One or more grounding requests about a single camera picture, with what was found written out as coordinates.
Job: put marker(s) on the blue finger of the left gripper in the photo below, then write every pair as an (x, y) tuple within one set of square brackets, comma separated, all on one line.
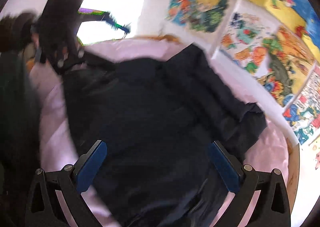
[(88, 15)]

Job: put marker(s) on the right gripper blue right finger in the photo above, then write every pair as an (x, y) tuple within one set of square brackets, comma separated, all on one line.
[(272, 207)]

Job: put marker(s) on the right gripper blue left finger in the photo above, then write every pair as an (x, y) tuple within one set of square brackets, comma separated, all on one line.
[(43, 207)]

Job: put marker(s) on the black puffer jacket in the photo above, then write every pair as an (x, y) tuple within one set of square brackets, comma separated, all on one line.
[(158, 119)]

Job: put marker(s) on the bright window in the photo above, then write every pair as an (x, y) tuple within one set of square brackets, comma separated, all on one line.
[(125, 12)]

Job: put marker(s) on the dark clothed operator body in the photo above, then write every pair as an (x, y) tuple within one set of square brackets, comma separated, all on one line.
[(20, 115)]

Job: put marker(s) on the red-haired mermaid drawing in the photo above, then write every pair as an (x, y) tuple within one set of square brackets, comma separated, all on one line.
[(180, 12)]

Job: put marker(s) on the pink pigs drawing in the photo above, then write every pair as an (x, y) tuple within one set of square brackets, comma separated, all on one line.
[(315, 154)]

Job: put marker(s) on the busy city 2024 drawing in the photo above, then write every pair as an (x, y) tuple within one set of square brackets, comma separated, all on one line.
[(303, 114)]

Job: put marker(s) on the blond boy drawing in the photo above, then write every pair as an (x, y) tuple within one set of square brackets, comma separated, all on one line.
[(206, 15)]

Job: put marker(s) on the grey whale landscape drawing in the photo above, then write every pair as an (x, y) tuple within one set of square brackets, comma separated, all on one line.
[(288, 63)]

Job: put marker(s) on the fruit drink drawing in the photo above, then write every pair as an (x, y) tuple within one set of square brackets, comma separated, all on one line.
[(242, 40)]

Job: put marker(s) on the fish on sand drawing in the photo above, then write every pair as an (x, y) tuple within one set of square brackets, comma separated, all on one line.
[(300, 17)]

